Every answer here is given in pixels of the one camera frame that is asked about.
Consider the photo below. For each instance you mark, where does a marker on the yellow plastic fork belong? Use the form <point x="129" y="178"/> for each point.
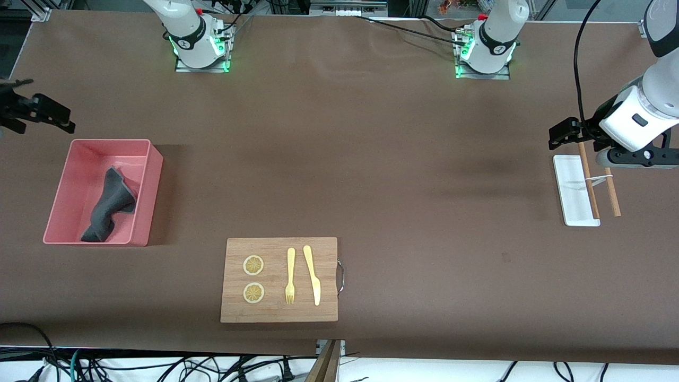
<point x="290" y="276"/>

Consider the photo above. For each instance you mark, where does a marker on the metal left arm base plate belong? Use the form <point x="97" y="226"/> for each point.
<point x="498" y="76"/>

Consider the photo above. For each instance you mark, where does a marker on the wooden cutting board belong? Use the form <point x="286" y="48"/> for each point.
<point x="278" y="313"/>

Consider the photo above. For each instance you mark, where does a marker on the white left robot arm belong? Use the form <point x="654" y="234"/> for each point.
<point x="496" y="32"/>

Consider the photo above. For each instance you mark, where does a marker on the white rectangular rack tray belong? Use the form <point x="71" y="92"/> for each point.
<point x="570" y="196"/>

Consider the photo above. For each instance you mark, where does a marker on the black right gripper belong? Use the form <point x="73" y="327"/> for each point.
<point x="11" y="106"/>

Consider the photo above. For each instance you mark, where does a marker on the grey power strip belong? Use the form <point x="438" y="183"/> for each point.
<point x="347" y="8"/>

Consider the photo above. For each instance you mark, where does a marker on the brown wooden post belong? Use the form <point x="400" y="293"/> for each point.
<point x="323" y="369"/>

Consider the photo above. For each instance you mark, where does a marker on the black power plug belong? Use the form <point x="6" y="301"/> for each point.
<point x="287" y="370"/>

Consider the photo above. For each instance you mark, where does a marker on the yellow lemon slice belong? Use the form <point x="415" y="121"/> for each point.
<point x="253" y="265"/>
<point x="253" y="293"/>

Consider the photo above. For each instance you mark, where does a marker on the yellow plastic knife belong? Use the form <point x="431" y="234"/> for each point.
<point x="313" y="276"/>

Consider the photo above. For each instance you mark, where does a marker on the pink plastic bin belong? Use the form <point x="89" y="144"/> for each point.
<point x="69" y="175"/>

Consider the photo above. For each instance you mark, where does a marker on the orange background object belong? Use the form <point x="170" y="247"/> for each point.
<point x="448" y="6"/>

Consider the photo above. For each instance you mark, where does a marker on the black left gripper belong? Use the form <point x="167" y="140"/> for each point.
<point x="592" y="127"/>

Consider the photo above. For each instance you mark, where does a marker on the aluminium frame profile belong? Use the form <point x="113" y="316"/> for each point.
<point x="41" y="11"/>
<point x="644" y="27"/>

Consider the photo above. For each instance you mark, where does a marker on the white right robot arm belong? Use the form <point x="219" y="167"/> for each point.
<point x="183" y="26"/>

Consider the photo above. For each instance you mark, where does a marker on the grey and pink cloth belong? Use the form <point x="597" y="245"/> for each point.
<point x="109" y="207"/>

